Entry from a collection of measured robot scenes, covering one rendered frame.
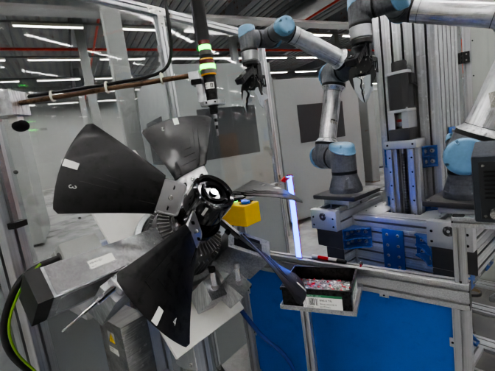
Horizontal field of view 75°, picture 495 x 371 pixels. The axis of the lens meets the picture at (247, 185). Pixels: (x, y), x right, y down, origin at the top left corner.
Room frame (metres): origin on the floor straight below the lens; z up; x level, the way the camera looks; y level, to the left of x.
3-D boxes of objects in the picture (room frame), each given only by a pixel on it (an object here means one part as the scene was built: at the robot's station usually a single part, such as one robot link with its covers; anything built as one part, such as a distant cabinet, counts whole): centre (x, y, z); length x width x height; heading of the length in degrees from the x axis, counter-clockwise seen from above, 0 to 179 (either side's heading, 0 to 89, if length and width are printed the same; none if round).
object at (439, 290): (1.15, -0.25, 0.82); 0.90 x 0.04 x 0.08; 49
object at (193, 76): (0.95, 0.07, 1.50); 0.09 x 0.07 x 0.10; 84
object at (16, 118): (1.00, 0.65, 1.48); 0.05 x 0.04 x 0.05; 84
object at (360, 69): (1.19, -0.47, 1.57); 0.09 x 0.08 x 0.12; 140
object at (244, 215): (1.41, 0.05, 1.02); 0.16 x 0.10 x 0.11; 49
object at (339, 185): (1.51, -0.46, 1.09); 0.15 x 0.15 x 0.10
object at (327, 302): (0.98, -0.19, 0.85); 0.22 x 0.17 x 0.07; 65
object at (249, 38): (1.51, -0.09, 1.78); 0.09 x 0.08 x 0.11; 111
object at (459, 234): (0.87, -0.57, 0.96); 0.03 x 0.03 x 0.20; 49
